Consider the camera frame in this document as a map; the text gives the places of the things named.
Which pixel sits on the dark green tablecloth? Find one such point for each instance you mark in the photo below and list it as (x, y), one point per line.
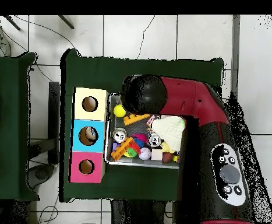
(7, 140)
(91, 72)

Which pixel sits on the black tripod leg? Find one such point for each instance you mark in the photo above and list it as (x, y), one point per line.
(66, 22)
(12, 22)

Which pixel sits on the silver can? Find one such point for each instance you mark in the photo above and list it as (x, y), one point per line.
(154, 140)

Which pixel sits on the crushed printed can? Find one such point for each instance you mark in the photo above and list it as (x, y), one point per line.
(119, 135)

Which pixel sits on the yellow foam ball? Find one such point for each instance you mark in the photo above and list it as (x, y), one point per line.
(119, 110)

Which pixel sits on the wooden cube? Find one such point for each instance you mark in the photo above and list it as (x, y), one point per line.
(157, 154)

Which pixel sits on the grey round base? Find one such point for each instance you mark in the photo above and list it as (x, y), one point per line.
(41, 173)

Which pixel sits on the wooden box with three holes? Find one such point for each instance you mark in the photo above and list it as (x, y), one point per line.
(96, 163)

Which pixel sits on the silver mesh bin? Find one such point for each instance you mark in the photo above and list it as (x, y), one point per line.
(135, 128)

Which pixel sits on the small baseball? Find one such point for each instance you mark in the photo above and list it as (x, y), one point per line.
(145, 153)

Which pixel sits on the cream cloth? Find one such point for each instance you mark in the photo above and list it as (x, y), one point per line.
(169, 130)

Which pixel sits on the long orange toy piece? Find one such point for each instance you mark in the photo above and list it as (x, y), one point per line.
(121, 149)

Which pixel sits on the black stand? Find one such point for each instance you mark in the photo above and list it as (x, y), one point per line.
(54, 116)

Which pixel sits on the clear packet with blue toys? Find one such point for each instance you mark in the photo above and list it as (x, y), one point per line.
(92, 133)

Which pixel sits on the orange toy building block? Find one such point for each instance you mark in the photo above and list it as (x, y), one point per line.
(135, 119)

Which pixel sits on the multicolour spiky rubber toy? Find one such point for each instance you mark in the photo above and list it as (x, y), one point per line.
(136, 142)

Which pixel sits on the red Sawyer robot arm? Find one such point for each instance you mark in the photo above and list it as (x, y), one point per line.
(184, 98)

